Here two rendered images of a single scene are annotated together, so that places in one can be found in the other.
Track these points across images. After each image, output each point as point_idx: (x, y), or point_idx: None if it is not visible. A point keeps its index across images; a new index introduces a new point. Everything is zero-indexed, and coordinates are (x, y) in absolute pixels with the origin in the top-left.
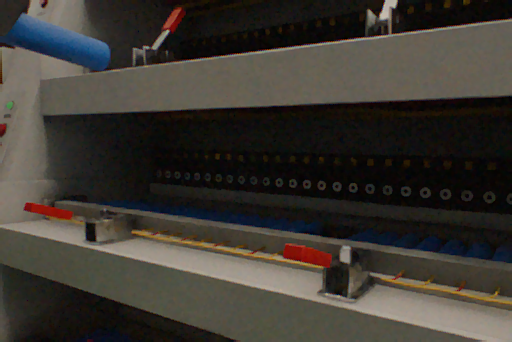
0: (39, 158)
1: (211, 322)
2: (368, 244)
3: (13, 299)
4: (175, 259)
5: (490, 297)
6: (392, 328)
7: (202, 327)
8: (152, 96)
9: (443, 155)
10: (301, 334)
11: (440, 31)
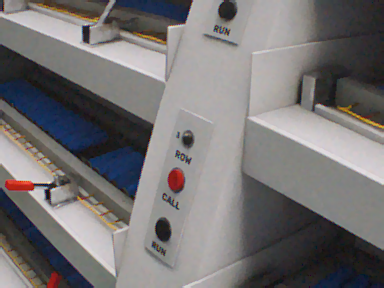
0: None
1: (14, 198)
2: (87, 170)
3: None
4: (6, 155)
5: (109, 223)
6: (59, 227)
7: (12, 199)
8: (5, 37)
9: None
10: (38, 218)
11: (100, 57)
